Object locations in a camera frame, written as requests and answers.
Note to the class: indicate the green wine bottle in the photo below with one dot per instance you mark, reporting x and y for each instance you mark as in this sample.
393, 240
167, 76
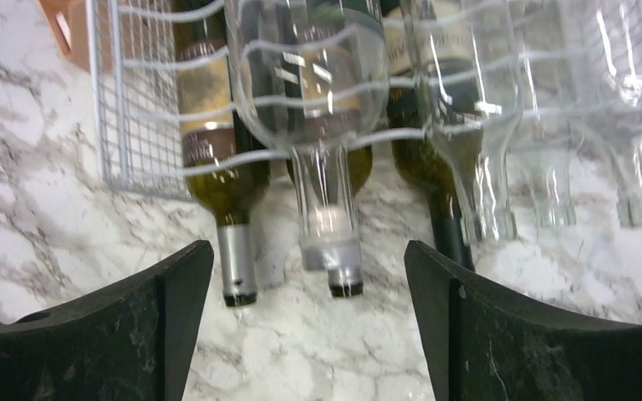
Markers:
421, 166
229, 194
339, 59

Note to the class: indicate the orange plastic file organizer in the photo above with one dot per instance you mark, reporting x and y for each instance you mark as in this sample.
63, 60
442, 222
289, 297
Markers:
68, 23

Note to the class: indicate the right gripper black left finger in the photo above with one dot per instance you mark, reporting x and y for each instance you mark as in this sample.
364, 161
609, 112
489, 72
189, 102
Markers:
130, 340

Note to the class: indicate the white wire wine rack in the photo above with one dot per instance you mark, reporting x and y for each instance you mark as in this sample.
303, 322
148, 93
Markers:
138, 105

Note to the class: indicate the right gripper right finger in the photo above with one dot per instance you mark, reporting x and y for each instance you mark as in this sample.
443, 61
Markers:
484, 341

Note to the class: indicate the clear glass bottle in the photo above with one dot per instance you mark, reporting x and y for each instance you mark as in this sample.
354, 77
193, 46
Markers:
466, 77
256, 31
546, 139
611, 86

